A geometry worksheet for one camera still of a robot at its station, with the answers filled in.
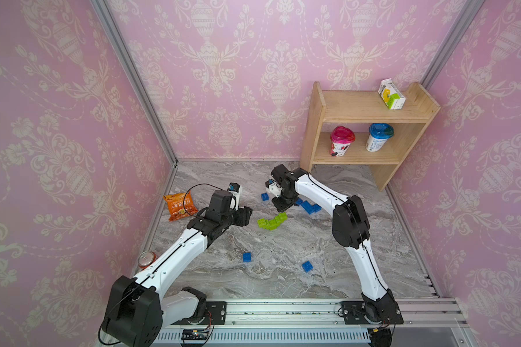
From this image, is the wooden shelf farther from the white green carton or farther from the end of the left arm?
the end of the left arm

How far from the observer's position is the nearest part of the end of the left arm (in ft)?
2.08

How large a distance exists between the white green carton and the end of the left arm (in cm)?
66

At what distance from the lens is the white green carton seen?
2.55 ft
